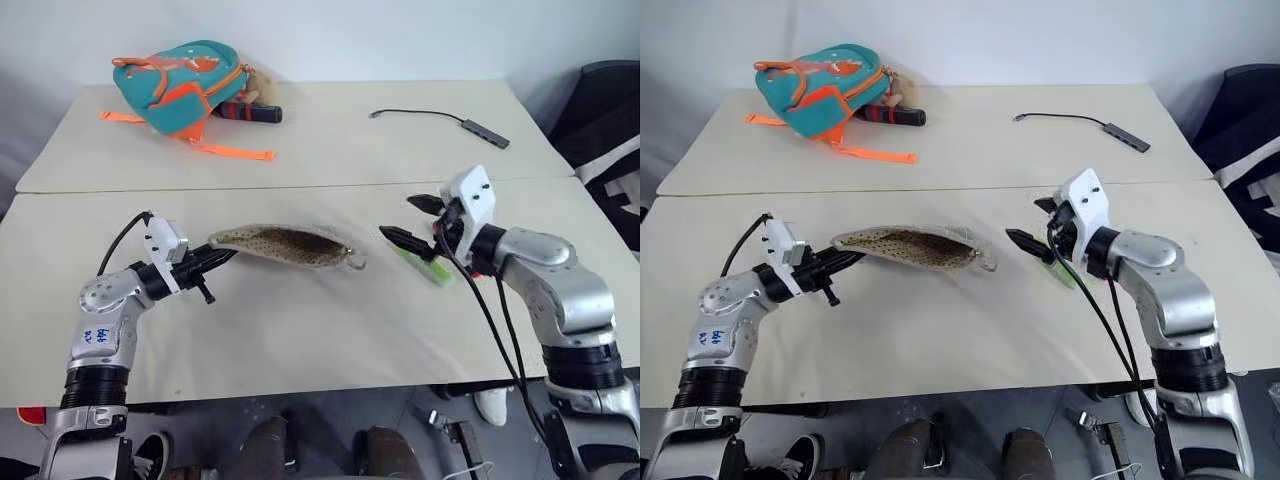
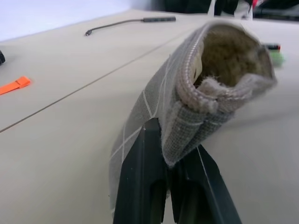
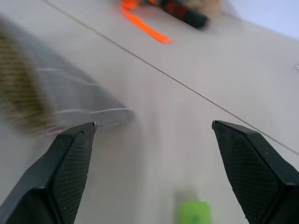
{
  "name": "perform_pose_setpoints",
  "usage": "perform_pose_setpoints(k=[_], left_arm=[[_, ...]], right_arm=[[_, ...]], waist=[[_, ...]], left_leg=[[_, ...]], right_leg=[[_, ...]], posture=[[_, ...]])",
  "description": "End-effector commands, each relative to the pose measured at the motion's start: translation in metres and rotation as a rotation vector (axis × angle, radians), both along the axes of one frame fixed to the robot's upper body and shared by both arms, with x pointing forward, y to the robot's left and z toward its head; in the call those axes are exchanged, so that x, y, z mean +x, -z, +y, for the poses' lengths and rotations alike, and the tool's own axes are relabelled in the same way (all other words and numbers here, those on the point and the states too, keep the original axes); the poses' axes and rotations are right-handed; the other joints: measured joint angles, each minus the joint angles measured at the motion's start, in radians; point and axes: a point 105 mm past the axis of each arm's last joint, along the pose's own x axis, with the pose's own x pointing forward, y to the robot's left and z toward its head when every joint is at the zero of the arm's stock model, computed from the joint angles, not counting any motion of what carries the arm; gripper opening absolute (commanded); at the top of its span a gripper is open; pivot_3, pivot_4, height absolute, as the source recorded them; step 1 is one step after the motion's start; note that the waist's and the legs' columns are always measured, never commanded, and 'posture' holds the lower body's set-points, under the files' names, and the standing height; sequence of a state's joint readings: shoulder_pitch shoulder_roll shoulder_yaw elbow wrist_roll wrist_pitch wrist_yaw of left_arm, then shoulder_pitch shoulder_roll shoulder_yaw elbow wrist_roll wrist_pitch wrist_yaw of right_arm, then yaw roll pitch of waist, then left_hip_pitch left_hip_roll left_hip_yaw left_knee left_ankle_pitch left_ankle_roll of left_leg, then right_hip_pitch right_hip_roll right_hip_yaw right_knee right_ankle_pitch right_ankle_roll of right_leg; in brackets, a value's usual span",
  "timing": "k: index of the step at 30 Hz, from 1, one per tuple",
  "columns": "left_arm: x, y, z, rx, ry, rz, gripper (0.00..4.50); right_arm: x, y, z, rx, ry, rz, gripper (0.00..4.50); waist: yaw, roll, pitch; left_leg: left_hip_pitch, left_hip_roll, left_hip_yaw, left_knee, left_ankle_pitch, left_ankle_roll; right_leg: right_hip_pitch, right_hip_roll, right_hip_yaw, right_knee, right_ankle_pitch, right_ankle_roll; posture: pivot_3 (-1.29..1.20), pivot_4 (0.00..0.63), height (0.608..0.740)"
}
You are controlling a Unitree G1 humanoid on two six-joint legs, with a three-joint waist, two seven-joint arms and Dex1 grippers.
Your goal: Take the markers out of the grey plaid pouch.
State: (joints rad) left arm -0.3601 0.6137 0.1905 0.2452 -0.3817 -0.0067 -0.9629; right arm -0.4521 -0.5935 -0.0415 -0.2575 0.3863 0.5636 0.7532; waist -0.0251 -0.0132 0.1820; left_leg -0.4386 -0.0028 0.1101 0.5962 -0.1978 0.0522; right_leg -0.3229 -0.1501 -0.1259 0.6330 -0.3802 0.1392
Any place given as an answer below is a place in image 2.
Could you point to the green eraser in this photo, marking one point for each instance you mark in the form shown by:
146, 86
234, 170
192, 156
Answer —
278, 58

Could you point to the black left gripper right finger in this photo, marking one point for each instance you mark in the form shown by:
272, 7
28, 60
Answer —
201, 193

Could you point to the dark background furniture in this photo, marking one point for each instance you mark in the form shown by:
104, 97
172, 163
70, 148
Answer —
184, 7

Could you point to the white and red background object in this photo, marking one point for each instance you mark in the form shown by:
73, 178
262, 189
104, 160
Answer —
243, 8

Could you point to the orange plastic utility knife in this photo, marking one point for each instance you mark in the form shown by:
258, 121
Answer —
16, 84

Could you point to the grey checked fabric pouch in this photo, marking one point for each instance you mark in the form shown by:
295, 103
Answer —
163, 93

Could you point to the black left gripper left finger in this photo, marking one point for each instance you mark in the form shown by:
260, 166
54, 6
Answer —
142, 168

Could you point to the black marker with red end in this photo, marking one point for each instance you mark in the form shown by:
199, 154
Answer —
273, 46

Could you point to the small black object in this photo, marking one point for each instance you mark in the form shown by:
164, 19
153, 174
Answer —
2, 58

